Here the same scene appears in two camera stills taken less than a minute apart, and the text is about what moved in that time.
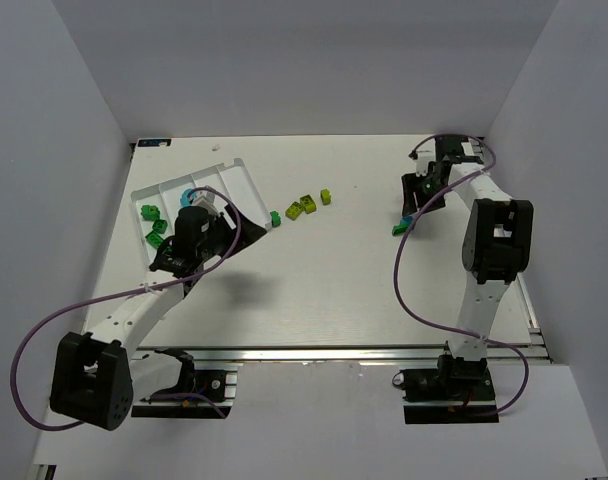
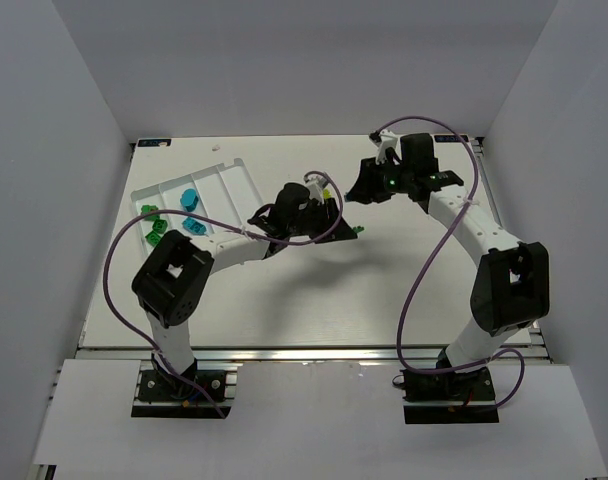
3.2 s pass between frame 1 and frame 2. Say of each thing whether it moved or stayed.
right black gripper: moved
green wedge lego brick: stayed
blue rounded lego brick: stayed
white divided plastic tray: stayed
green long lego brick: stayed
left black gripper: moved
